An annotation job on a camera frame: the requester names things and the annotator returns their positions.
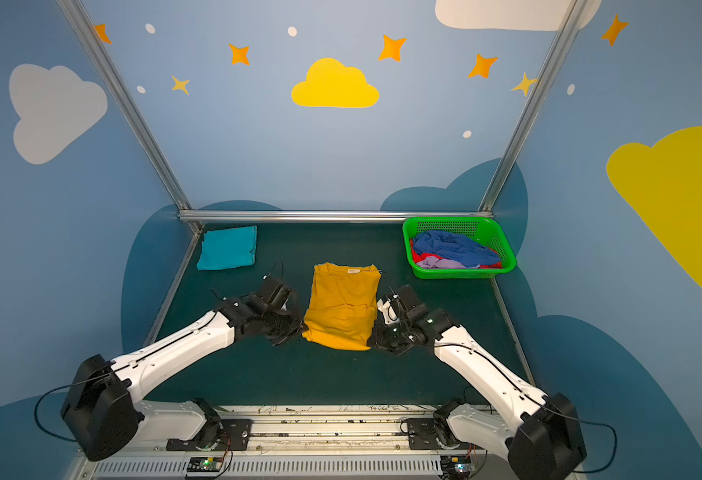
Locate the yellow printed t-shirt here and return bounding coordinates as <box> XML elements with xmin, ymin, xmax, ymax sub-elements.
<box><xmin>302</xmin><ymin>263</ymin><xmax>381</xmax><ymax>351</ymax></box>

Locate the green plastic laundry basket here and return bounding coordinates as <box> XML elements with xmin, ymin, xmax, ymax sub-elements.
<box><xmin>402</xmin><ymin>216</ymin><xmax>516</xmax><ymax>280</ymax></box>

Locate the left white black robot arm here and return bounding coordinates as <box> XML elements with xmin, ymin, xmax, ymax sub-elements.
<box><xmin>60</xmin><ymin>275</ymin><xmax>304</xmax><ymax>462</ymax></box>

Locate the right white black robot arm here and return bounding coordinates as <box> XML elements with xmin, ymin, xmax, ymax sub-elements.
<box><xmin>368</xmin><ymin>285</ymin><xmax>619</xmax><ymax>479</ymax></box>

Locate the lavender t-shirt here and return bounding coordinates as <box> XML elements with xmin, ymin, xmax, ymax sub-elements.
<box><xmin>416</xmin><ymin>256</ymin><xmax>465</xmax><ymax>269</ymax></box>

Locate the red t-shirt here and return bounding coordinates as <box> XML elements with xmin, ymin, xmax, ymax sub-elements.
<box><xmin>409</xmin><ymin>239</ymin><xmax>503</xmax><ymax>270</ymax></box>

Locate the folded teal t-shirt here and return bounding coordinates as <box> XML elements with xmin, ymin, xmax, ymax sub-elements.
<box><xmin>197</xmin><ymin>226</ymin><xmax>257</xmax><ymax>271</ymax></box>

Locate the blue t-shirt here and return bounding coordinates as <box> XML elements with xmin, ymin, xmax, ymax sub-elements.
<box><xmin>410</xmin><ymin>230</ymin><xmax>502</xmax><ymax>269</ymax></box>

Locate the right green circuit board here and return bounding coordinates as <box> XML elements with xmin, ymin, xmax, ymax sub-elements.
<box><xmin>439</xmin><ymin>456</ymin><xmax>474</xmax><ymax>480</ymax></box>

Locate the green circuit board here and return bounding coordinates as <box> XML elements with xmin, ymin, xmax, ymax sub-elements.
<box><xmin>184</xmin><ymin>457</ymin><xmax>224</xmax><ymax>479</ymax></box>
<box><xmin>439</xmin><ymin>456</ymin><xmax>474</xmax><ymax>480</ymax></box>

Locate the left green circuit board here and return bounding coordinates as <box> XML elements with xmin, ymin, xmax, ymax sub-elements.
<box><xmin>184</xmin><ymin>457</ymin><xmax>224</xmax><ymax>479</ymax></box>

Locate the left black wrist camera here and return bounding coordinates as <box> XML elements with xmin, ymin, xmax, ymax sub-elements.
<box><xmin>254</xmin><ymin>275</ymin><xmax>298</xmax><ymax>314</ymax></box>

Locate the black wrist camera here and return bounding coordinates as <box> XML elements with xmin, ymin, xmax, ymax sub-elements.
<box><xmin>254</xmin><ymin>275</ymin><xmax>298</xmax><ymax>314</ymax></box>
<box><xmin>377</xmin><ymin>285</ymin><xmax>429</xmax><ymax>326</ymax></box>

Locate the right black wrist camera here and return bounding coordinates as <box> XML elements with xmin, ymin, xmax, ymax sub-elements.
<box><xmin>377</xmin><ymin>285</ymin><xmax>429</xmax><ymax>326</ymax></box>

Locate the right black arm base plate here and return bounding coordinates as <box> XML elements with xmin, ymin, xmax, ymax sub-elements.
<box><xmin>402</xmin><ymin>418</ymin><xmax>469</xmax><ymax>450</ymax></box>

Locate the horizontal aluminium frame bar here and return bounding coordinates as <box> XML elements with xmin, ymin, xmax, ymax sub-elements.
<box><xmin>178</xmin><ymin>210</ymin><xmax>493</xmax><ymax>224</ymax></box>

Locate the aluminium mounting rail base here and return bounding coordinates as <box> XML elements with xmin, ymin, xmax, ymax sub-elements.
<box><xmin>66</xmin><ymin>405</ymin><xmax>515</xmax><ymax>479</ymax></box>

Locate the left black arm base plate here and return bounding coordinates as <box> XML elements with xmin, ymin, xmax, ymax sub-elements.
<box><xmin>166</xmin><ymin>419</ymin><xmax>253</xmax><ymax>452</ymax></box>

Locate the right side table rail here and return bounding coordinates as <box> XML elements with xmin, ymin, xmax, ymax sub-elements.
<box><xmin>490</xmin><ymin>278</ymin><xmax>536</xmax><ymax>386</ymax></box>

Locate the left aluminium frame post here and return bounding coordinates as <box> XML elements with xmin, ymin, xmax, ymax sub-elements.
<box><xmin>57</xmin><ymin>0</ymin><xmax>192</xmax><ymax>213</ymax></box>

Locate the aluminium frame post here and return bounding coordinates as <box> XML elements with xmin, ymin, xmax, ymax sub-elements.
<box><xmin>477</xmin><ymin>0</ymin><xmax>589</xmax><ymax>216</ymax></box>
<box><xmin>57</xmin><ymin>0</ymin><xmax>192</xmax><ymax>213</ymax></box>

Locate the right aluminium frame post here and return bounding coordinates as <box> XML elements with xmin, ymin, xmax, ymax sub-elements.
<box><xmin>477</xmin><ymin>0</ymin><xmax>589</xmax><ymax>216</ymax></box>

